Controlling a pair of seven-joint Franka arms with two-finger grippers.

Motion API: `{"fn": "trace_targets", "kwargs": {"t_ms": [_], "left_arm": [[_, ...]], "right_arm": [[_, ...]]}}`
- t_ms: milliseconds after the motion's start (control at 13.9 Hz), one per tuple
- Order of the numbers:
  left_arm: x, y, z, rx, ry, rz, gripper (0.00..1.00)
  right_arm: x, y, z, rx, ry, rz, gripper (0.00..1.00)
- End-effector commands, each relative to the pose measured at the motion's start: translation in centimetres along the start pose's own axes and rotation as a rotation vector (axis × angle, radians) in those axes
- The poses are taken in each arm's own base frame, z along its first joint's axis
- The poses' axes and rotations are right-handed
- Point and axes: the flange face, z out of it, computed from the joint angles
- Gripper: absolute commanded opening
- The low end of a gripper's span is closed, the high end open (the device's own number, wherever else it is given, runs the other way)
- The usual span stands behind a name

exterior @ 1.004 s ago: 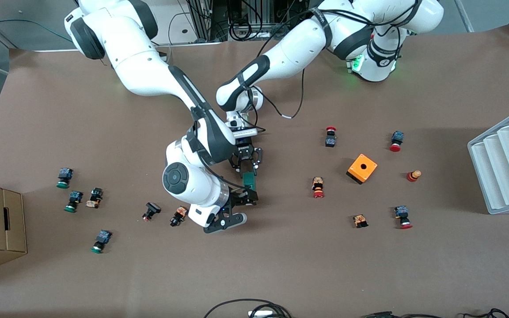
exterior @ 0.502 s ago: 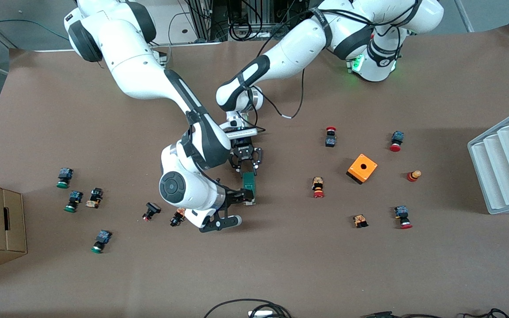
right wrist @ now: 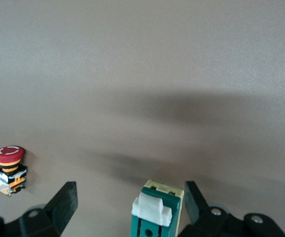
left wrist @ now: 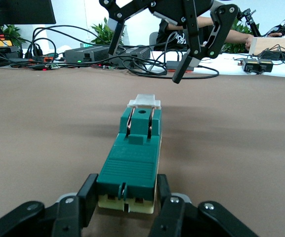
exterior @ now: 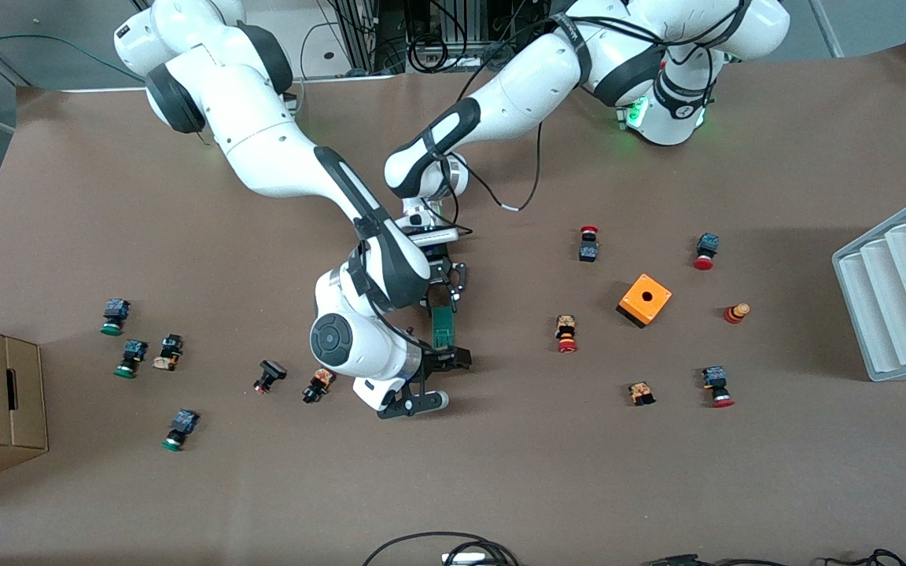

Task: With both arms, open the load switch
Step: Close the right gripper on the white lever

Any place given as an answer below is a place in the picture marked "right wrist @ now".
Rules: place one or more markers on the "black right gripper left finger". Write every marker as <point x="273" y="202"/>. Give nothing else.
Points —
<point x="60" y="205"/>

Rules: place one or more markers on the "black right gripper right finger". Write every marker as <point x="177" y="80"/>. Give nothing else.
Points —
<point x="199" y="209"/>

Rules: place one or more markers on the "red emergency stop orange block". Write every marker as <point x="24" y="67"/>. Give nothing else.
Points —
<point x="9" y="151"/>

